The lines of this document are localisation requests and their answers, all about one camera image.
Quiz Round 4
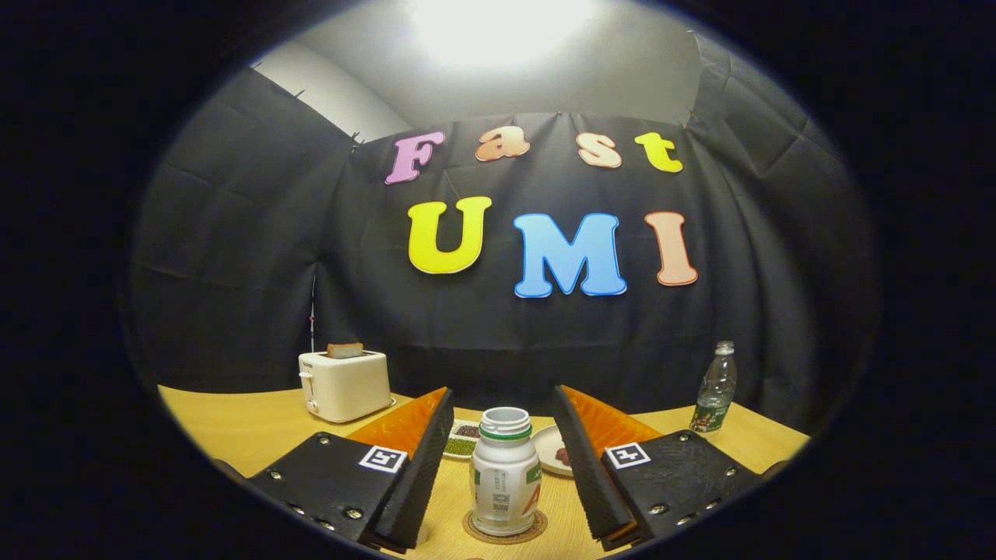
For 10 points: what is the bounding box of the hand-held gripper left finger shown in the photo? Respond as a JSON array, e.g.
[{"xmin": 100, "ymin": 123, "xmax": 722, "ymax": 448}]
[{"xmin": 247, "ymin": 387, "xmax": 455, "ymax": 555}]

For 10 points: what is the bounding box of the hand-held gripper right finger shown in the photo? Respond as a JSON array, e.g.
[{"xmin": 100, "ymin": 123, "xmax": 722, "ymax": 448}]
[{"xmin": 551, "ymin": 384, "xmax": 767, "ymax": 551}]

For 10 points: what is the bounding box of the round cork coaster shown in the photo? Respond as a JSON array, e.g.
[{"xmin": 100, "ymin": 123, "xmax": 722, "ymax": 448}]
[{"xmin": 462, "ymin": 507, "xmax": 549, "ymax": 544}]

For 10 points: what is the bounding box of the white juice bottle green ring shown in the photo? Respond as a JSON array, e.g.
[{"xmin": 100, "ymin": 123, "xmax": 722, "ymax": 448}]
[{"xmin": 470, "ymin": 407, "xmax": 543, "ymax": 537}]

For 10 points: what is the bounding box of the clear plastic water bottle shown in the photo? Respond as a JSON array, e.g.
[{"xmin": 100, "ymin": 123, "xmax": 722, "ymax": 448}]
[{"xmin": 689, "ymin": 340, "xmax": 738, "ymax": 435}]

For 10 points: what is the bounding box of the small white dish of beans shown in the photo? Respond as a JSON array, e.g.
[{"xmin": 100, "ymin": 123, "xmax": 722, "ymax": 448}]
[{"xmin": 444, "ymin": 420, "xmax": 483, "ymax": 460}]

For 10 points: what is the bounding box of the white round plate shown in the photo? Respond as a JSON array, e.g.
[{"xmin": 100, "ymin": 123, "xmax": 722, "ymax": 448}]
[{"xmin": 531, "ymin": 424, "xmax": 577, "ymax": 477}]

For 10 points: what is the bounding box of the cream toaster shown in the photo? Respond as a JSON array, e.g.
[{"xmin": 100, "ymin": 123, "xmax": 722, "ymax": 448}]
[{"xmin": 299, "ymin": 350, "xmax": 393, "ymax": 424}]

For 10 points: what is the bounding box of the wooden table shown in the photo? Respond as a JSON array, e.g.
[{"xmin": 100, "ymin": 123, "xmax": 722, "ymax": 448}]
[{"xmin": 158, "ymin": 385, "xmax": 812, "ymax": 560}]

